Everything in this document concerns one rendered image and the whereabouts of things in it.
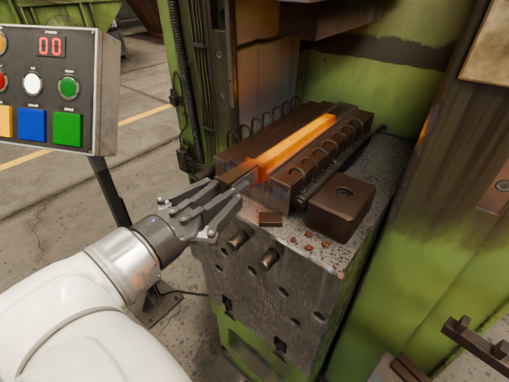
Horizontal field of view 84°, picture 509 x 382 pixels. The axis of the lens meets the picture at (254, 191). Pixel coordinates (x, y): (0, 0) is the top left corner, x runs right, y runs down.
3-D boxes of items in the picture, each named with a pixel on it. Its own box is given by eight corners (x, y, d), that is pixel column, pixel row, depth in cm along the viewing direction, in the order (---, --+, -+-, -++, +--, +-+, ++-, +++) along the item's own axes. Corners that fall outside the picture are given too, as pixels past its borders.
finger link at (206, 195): (178, 233, 44) (171, 230, 44) (223, 194, 51) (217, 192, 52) (173, 214, 41) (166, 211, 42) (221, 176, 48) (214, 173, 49)
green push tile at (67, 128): (79, 147, 65) (79, 114, 64) (52, 143, 67) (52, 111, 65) (85, 147, 67) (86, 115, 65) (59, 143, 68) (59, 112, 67)
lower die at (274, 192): (287, 217, 56) (291, 183, 51) (216, 180, 66) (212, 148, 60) (367, 138, 82) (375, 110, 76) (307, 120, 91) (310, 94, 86)
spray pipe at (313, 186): (302, 214, 53) (304, 202, 51) (290, 208, 54) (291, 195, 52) (370, 144, 74) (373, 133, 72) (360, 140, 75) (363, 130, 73)
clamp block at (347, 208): (345, 246, 50) (352, 220, 46) (303, 225, 54) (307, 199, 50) (370, 211, 57) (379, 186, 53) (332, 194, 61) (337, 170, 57)
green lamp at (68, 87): (70, 101, 63) (62, 81, 61) (60, 95, 66) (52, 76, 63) (84, 96, 65) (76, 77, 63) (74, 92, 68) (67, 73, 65)
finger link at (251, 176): (229, 183, 48) (232, 186, 47) (254, 165, 52) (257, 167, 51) (229, 197, 50) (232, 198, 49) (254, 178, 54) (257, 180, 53)
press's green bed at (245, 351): (293, 424, 103) (308, 377, 73) (219, 355, 121) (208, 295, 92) (354, 311, 136) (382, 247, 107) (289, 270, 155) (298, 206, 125)
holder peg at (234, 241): (235, 254, 56) (235, 245, 54) (226, 248, 57) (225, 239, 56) (249, 242, 58) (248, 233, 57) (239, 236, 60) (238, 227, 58)
